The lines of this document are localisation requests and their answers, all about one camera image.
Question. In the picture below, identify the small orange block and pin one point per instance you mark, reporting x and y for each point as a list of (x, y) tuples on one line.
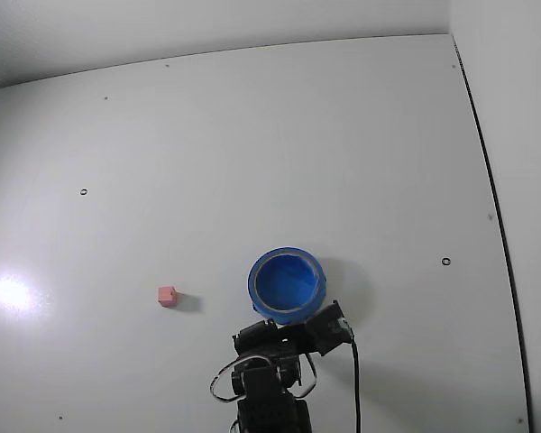
[(167, 296)]

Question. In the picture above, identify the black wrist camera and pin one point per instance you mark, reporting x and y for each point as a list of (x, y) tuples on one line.
[(329, 327)]

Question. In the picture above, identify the blue masking tape roll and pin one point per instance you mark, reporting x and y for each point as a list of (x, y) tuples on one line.
[(288, 284)]

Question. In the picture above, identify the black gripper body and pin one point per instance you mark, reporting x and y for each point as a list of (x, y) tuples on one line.
[(258, 335)]

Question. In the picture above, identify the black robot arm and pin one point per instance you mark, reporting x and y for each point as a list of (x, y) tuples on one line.
[(261, 397)]

